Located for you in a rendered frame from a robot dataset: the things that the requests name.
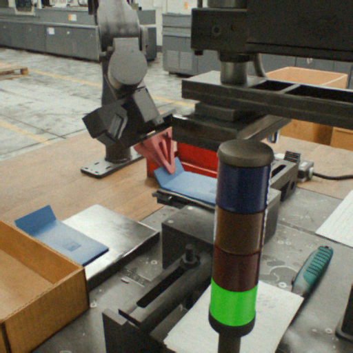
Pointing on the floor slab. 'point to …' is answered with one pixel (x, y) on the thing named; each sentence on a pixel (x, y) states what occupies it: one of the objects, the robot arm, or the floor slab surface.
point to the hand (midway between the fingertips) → (169, 169)
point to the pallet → (12, 70)
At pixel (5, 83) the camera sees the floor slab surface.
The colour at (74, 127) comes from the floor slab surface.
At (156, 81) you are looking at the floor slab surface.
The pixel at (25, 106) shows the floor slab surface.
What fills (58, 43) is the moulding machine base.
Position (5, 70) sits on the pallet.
